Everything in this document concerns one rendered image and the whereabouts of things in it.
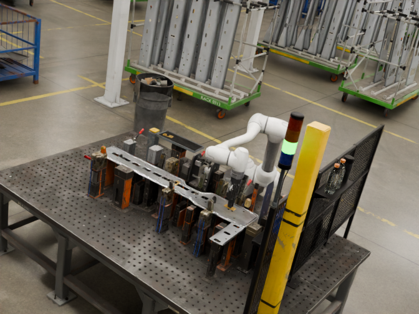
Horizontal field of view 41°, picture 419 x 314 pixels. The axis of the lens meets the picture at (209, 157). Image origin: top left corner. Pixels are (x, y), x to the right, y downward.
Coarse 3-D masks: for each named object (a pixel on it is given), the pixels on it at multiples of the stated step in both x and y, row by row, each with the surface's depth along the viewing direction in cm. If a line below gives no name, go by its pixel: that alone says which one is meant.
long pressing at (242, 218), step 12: (108, 156) 436; (132, 156) 443; (132, 168) 425; (156, 168) 432; (156, 180) 415; (180, 180) 422; (180, 192) 406; (204, 204) 396; (216, 204) 399; (228, 216) 387; (240, 216) 390; (252, 216) 393
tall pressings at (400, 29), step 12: (396, 0) 970; (408, 0) 1028; (396, 12) 995; (408, 12) 981; (408, 24) 1004; (384, 36) 986; (396, 36) 973; (384, 60) 1026; (396, 60) 1012; (408, 72) 1029; (384, 84) 1010; (408, 84) 1046
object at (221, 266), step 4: (232, 240) 374; (224, 244) 378; (228, 244) 376; (232, 244) 378; (224, 248) 379; (228, 248) 377; (224, 252) 380; (228, 252) 378; (224, 256) 380; (228, 256) 380; (224, 260) 382; (228, 260) 384; (220, 264) 385; (224, 264) 382; (228, 264) 388; (220, 268) 383; (224, 268) 383
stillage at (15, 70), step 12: (24, 12) 796; (0, 24) 732; (36, 24) 782; (12, 36) 822; (36, 36) 788; (0, 48) 793; (24, 48) 778; (36, 48) 795; (0, 60) 814; (12, 60) 837; (36, 60) 802; (0, 72) 788; (12, 72) 796; (24, 72) 804; (36, 72) 811
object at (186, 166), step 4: (184, 164) 428; (188, 164) 430; (184, 168) 428; (188, 168) 426; (184, 172) 429; (188, 172) 428; (180, 176) 433; (184, 176) 430; (184, 180) 433; (184, 188) 435; (180, 196) 439; (180, 200) 440; (184, 200) 439
